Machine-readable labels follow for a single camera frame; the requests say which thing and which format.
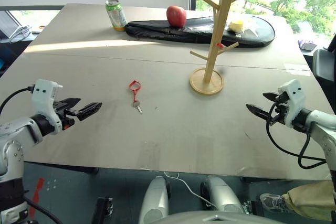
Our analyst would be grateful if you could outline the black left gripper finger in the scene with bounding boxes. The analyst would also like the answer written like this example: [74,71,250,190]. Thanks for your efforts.
[77,102,103,122]
[60,98,82,110]

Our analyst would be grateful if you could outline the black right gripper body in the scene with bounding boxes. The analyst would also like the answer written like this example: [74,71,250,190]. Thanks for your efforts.
[268,91,290,125]

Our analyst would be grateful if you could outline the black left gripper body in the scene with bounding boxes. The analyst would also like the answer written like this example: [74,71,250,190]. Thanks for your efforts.
[53,100,80,131]

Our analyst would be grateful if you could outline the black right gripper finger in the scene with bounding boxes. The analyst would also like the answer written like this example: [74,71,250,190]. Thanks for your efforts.
[262,92,279,102]
[245,103,270,120]

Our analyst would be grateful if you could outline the wooden tree hanger rack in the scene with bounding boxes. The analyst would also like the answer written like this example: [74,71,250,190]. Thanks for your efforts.
[189,0,264,95]

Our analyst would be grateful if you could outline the yellow fruit in plastic wrap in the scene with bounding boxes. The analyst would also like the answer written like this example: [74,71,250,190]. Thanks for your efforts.
[227,19,245,33]

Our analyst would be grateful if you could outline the red floor tape strip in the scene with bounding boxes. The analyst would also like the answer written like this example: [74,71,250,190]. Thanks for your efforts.
[28,177,46,220]

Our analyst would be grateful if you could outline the silver robot right leg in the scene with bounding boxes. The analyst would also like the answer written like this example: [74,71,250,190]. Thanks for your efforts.
[200,176,245,215]

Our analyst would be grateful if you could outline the silver robot leg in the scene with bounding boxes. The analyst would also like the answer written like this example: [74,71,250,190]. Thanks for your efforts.
[138,176,171,224]
[200,176,245,215]

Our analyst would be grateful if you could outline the grey sneaker of person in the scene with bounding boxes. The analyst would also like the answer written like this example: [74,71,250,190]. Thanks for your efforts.
[259,193,286,213]

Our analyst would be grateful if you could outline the green drink can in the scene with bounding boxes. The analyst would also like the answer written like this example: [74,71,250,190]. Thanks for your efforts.
[105,0,128,32]

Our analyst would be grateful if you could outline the tan trouser leg of person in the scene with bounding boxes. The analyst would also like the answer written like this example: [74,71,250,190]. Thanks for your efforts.
[282,180,336,222]

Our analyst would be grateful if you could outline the black table foot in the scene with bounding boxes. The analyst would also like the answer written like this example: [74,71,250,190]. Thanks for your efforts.
[90,197,114,224]

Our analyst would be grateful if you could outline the black racket bag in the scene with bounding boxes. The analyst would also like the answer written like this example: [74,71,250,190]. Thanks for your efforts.
[124,15,276,49]

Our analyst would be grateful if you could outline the silver robot left leg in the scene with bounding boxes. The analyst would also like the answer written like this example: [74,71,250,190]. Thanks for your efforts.
[138,176,171,224]

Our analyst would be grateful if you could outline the silver robot torso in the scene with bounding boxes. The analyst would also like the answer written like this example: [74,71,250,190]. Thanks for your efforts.
[156,210,286,224]

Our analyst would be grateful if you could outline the red apple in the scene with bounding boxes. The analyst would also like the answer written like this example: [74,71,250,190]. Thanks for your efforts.
[166,5,187,28]

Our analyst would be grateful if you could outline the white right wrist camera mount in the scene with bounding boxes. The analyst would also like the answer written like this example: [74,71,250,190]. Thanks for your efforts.
[277,79,307,128]

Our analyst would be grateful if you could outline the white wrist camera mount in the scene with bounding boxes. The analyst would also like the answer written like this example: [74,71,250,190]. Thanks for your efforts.
[31,79,64,133]
[277,79,307,128]

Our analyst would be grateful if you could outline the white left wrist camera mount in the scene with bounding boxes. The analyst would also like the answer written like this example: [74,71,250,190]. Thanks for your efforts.
[31,79,64,133]

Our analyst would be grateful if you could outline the silver key with red strap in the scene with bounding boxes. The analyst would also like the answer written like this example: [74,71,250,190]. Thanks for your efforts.
[128,79,143,114]

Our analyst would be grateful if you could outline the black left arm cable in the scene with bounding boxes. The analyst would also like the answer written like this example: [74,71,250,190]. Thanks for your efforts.
[0,85,36,115]

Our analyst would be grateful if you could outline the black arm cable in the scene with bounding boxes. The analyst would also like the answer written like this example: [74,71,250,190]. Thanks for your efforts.
[266,101,328,169]
[0,85,36,115]

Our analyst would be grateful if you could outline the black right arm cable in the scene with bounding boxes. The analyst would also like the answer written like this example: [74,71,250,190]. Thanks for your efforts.
[266,101,328,169]

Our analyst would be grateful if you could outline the white coiled cable bundle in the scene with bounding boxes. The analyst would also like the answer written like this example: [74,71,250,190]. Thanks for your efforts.
[8,24,33,44]

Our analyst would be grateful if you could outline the black cable at robot shoulder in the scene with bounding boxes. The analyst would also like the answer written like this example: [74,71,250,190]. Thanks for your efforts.
[23,194,64,224]

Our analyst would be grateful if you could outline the thin white cable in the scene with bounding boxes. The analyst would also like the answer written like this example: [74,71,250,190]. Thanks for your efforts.
[163,171,216,208]

